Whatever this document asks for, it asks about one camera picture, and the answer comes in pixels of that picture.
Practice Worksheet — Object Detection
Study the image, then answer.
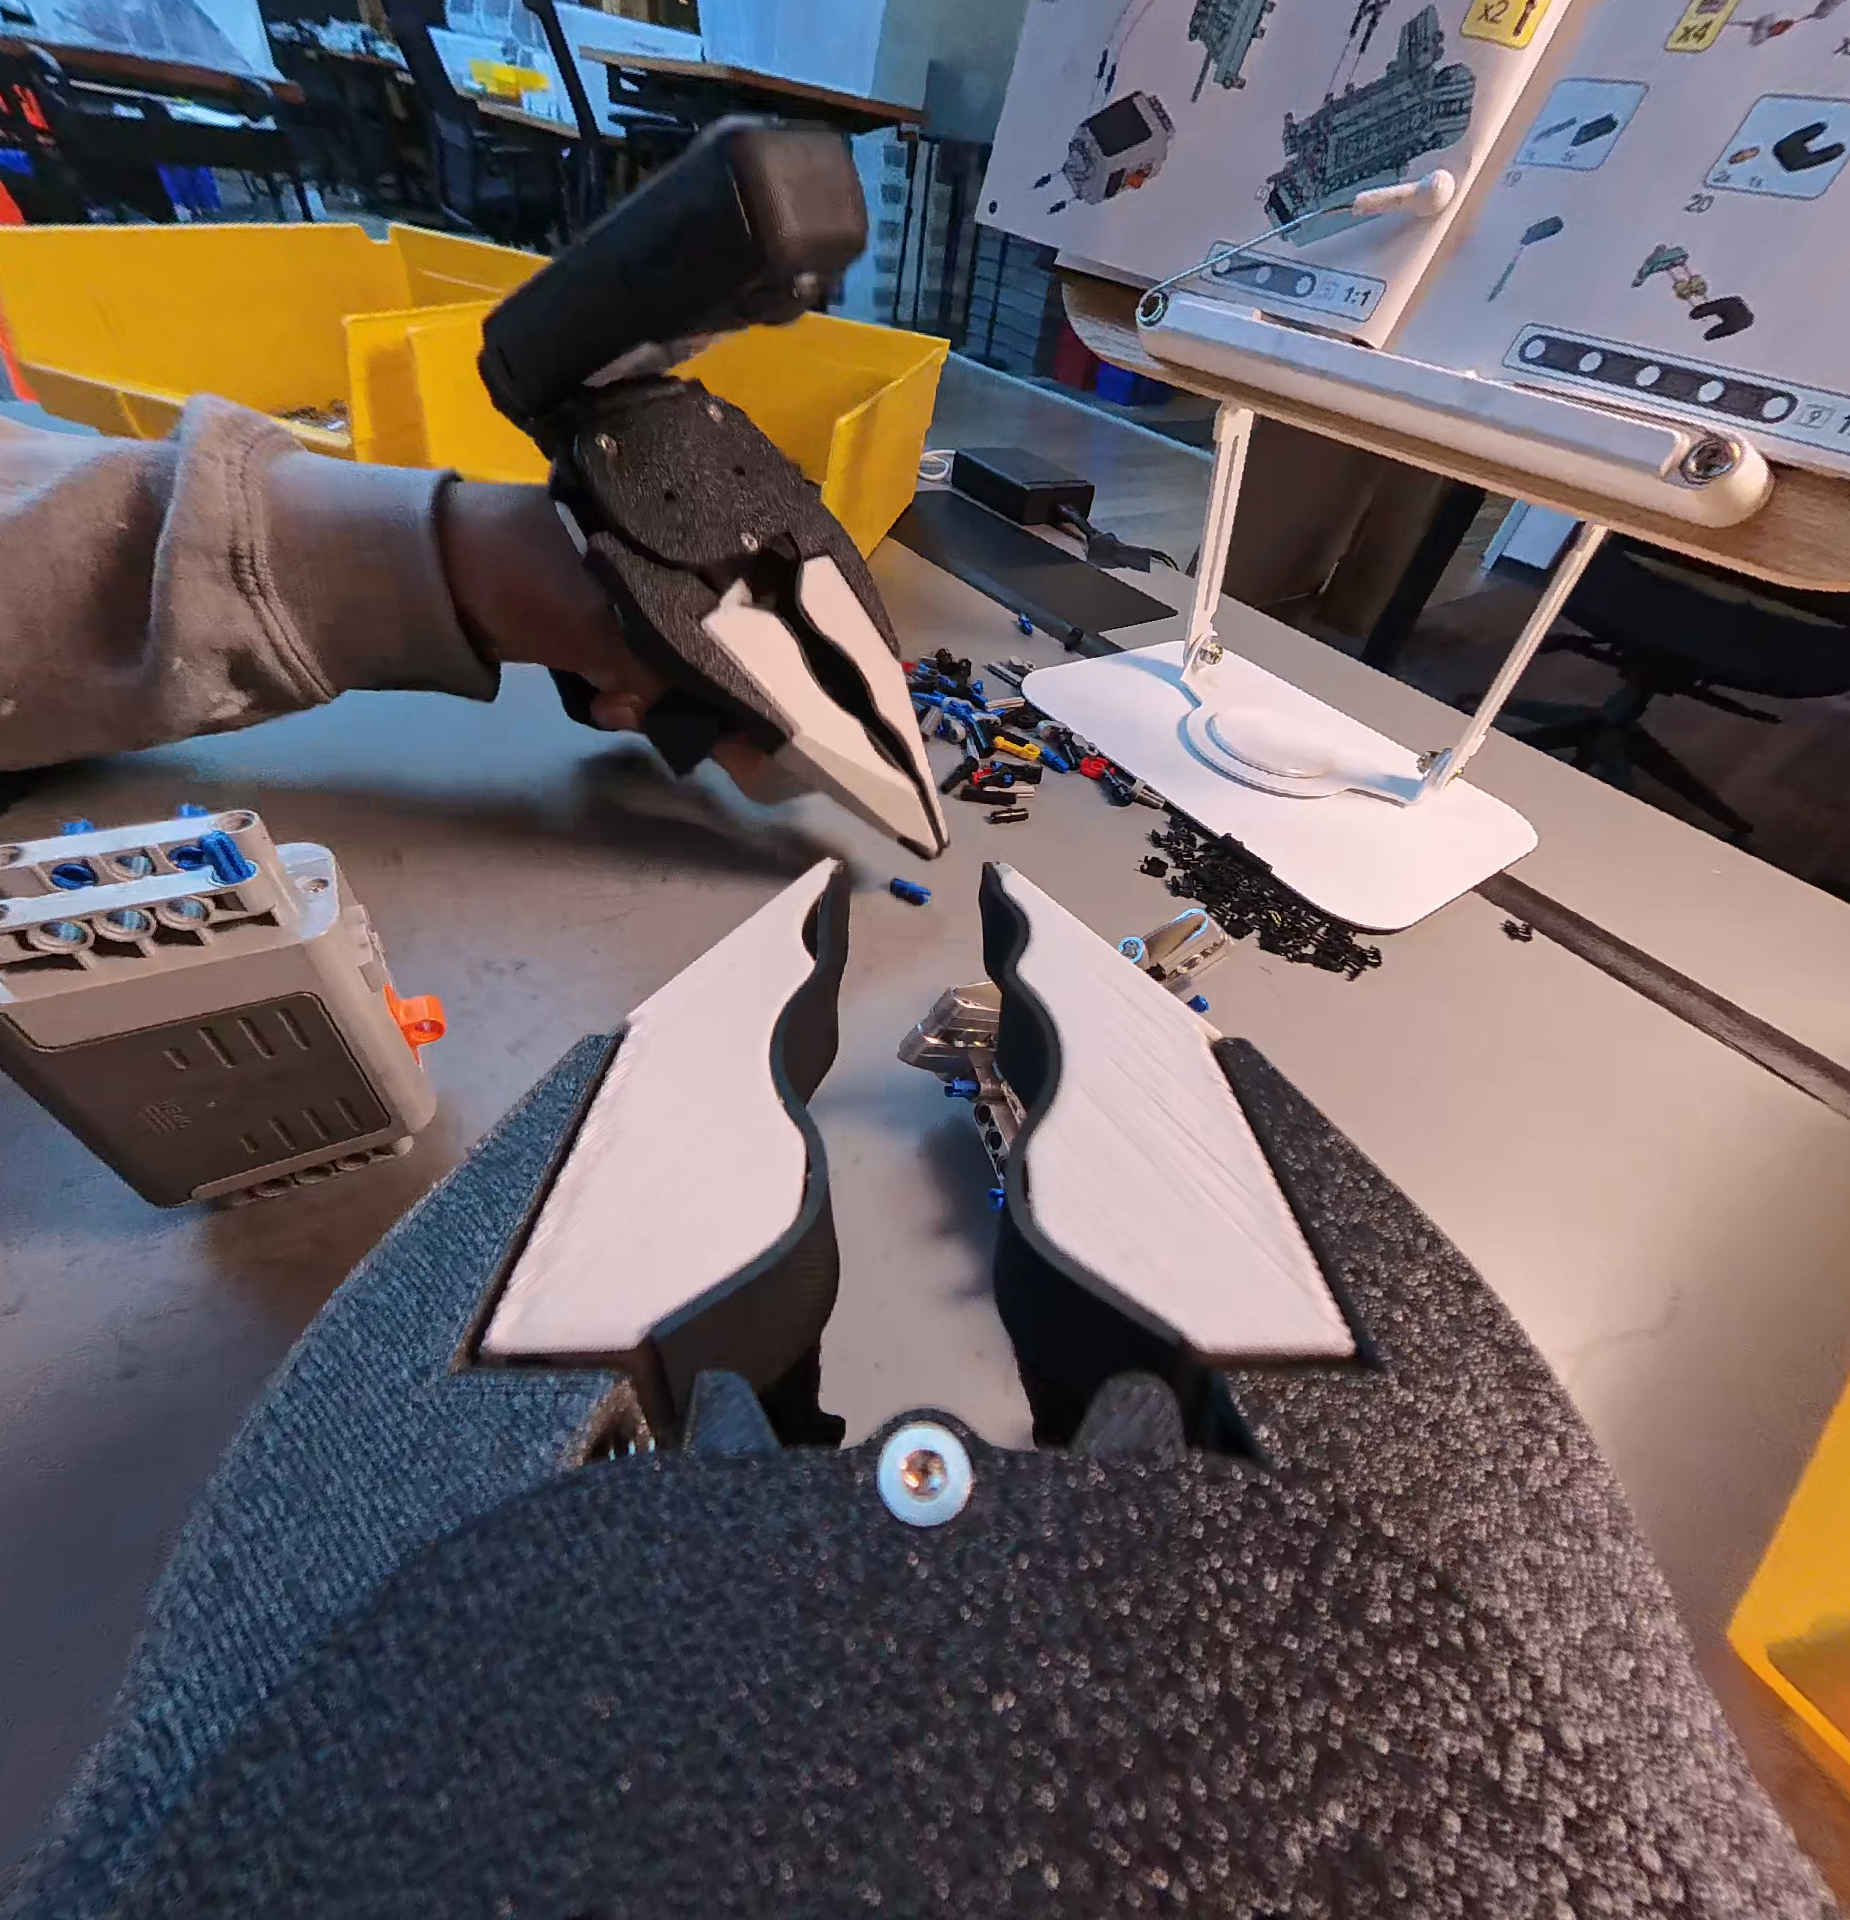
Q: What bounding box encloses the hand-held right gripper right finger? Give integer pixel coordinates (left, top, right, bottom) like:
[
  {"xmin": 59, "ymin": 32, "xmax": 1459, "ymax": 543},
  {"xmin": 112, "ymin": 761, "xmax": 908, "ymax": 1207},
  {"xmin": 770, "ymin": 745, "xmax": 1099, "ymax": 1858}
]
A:
[{"xmin": 980, "ymin": 859, "xmax": 1368, "ymax": 1450}]

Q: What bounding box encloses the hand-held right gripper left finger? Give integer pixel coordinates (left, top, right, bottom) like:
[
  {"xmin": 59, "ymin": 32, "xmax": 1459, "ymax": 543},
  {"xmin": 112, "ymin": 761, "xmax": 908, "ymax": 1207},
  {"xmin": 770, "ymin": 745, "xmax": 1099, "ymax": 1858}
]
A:
[{"xmin": 475, "ymin": 865, "xmax": 854, "ymax": 1443}]

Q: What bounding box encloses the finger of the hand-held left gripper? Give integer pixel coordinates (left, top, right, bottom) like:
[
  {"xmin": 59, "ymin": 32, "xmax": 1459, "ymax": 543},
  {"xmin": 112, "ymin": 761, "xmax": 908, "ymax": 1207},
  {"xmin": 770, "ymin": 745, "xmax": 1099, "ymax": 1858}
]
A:
[
  {"xmin": 700, "ymin": 580, "xmax": 946, "ymax": 856},
  {"xmin": 795, "ymin": 554, "xmax": 958, "ymax": 848}
]

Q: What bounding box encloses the pile of mixed building pieces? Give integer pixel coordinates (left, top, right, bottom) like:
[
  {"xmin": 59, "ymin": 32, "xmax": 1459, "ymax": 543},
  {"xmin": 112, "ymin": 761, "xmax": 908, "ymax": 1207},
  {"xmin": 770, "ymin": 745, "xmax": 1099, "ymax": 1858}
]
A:
[{"xmin": 902, "ymin": 645, "xmax": 1167, "ymax": 828}]

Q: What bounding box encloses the grey transparent engine model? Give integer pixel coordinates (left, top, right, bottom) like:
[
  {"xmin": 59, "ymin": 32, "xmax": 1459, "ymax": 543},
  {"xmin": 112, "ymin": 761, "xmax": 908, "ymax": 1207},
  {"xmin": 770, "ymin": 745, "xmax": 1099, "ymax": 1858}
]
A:
[{"xmin": 897, "ymin": 910, "xmax": 1233, "ymax": 1210}]

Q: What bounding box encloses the grey battery box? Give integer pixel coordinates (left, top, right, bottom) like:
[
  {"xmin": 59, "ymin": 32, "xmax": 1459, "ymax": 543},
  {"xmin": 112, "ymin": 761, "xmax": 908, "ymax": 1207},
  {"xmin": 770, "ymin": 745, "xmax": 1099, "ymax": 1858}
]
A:
[{"xmin": 0, "ymin": 807, "xmax": 447, "ymax": 1210}]

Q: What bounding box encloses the grey desk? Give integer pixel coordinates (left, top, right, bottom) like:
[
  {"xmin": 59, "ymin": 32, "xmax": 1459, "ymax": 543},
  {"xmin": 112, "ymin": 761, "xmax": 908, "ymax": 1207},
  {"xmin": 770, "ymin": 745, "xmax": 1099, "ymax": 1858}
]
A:
[{"xmin": 0, "ymin": 362, "xmax": 1850, "ymax": 1863}]

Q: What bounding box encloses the person's left hand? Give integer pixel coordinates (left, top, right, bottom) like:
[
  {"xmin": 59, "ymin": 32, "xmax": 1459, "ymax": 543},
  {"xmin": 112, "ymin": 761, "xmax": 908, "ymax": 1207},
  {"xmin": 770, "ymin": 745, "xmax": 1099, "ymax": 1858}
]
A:
[{"xmin": 440, "ymin": 477, "xmax": 688, "ymax": 766}]

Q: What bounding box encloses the yellow plastic bin with parts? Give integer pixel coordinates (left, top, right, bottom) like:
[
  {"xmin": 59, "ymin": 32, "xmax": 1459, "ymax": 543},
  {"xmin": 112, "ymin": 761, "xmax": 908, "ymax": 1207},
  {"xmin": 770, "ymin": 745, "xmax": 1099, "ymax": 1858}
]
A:
[{"xmin": 348, "ymin": 303, "xmax": 951, "ymax": 558}]

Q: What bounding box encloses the black power adapter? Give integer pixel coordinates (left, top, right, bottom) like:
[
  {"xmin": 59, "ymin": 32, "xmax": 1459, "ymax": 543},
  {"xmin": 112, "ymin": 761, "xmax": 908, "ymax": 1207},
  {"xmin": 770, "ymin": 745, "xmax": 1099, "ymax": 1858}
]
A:
[{"xmin": 950, "ymin": 445, "xmax": 1100, "ymax": 532}]

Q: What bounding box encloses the pile of black links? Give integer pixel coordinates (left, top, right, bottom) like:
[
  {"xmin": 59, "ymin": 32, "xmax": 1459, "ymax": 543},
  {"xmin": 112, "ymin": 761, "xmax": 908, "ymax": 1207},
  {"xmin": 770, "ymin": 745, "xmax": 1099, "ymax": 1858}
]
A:
[{"xmin": 1143, "ymin": 818, "xmax": 1386, "ymax": 981}]

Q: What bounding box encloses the instruction booklet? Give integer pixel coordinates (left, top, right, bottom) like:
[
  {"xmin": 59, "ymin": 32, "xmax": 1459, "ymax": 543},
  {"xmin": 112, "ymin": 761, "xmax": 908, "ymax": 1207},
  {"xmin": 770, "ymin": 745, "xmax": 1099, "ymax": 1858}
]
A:
[{"xmin": 980, "ymin": 0, "xmax": 1850, "ymax": 408}]

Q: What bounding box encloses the black office chair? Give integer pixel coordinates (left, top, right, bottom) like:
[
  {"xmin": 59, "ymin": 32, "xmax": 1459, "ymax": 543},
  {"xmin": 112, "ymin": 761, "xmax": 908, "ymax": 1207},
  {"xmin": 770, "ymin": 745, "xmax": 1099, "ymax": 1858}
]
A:
[{"xmin": 1527, "ymin": 543, "xmax": 1850, "ymax": 812}]

